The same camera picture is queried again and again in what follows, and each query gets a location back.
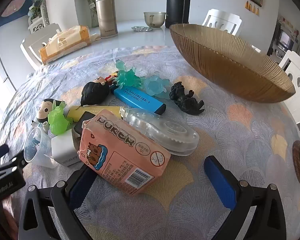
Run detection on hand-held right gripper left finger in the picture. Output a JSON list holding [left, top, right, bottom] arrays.
[[18, 165, 98, 240]]

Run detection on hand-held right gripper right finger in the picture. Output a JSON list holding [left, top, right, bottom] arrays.
[[204, 155, 294, 240]]

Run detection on white charger block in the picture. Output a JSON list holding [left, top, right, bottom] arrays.
[[51, 130, 82, 168]]

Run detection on clear measuring cup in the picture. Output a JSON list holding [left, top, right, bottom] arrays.
[[24, 127, 58, 168]]

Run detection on pink playing card box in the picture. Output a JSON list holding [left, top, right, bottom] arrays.
[[77, 109, 172, 195]]

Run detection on small black box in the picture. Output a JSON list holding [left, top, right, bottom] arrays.
[[74, 112, 97, 136]]

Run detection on bright green translucent figurine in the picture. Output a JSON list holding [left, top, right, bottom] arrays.
[[47, 101, 74, 135]]

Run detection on clear correction tape dispenser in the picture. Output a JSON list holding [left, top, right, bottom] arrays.
[[120, 107, 200, 157]]

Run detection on yellow marker pen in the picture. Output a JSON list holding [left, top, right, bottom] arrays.
[[66, 105, 122, 122]]

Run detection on big-eyed boy figurine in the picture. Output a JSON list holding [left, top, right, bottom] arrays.
[[31, 99, 65, 133]]

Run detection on black monster figurine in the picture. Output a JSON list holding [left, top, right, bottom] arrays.
[[169, 81, 205, 115]]

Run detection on amber ribbed glass bowl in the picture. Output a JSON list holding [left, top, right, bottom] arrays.
[[169, 23, 296, 103]]

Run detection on fan-pattern tablecloth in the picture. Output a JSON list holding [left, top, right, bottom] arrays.
[[0, 45, 300, 240]]

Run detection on black-haired figurine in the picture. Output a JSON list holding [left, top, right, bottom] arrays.
[[80, 73, 118, 106]]

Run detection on light blue translucent figurine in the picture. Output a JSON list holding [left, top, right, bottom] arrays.
[[143, 76, 170, 100]]

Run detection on teal translucent figurine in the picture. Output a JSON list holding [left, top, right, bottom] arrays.
[[114, 60, 145, 89]]

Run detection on white refrigerator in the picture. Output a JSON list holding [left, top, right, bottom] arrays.
[[0, 29, 18, 92]]

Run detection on white chair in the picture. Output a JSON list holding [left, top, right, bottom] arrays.
[[20, 22, 63, 68], [202, 9, 242, 37], [277, 50, 300, 135]]

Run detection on yellow tissue pack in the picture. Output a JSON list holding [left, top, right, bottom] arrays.
[[39, 25, 92, 65]]

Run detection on cluttered shelf unit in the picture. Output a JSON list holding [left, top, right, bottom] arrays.
[[272, 15, 300, 58]]

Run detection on white planter with flowers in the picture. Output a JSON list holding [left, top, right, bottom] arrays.
[[27, 0, 50, 34]]

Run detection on champagne thermos bottle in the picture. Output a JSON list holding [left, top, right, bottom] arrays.
[[95, 0, 119, 39]]

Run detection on grey glass cup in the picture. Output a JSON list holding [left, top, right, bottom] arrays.
[[143, 11, 167, 28]]

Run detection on glass vase with flowers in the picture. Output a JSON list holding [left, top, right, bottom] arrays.
[[75, 0, 113, 28]]

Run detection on yellow hanging ornaments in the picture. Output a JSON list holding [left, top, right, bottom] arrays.
[[245, 1, 260, 17]]

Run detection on tall black cylinder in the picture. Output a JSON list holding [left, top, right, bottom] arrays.
[[166, 0, 190, 29]]

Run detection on blue wall hanging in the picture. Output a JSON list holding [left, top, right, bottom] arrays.
[[0, 0, 34, 29]]

